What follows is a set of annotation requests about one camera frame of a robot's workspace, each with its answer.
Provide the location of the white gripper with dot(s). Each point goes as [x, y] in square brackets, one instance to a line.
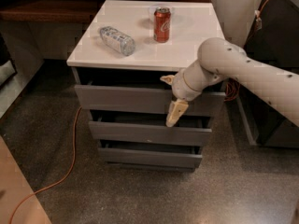
[179, 87]

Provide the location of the red coke can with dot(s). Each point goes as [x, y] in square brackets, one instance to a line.
[162, 18]

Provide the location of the grey top drawer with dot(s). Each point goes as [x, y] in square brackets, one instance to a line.
[144, 100]

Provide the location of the grey drawer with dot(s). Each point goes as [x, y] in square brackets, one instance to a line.
[144, 100]
[148, 128]
[161, 155]

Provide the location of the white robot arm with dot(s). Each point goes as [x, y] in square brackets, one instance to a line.
[217, 60]

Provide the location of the white top drawer cabinet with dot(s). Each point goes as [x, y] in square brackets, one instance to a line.
[95, 63]

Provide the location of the grey middle drawer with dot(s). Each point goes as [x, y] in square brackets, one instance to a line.
[148, 128]

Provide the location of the grey bottom drawer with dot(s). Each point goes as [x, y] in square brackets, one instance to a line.
[161, 155]

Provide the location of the clear plastic water bottle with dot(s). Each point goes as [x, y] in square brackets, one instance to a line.
[117, 40]

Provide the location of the power plug on cabinet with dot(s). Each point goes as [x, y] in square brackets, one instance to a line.
[258, 20]

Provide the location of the dark wooden shelf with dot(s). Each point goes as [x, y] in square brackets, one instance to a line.
[65, 11]

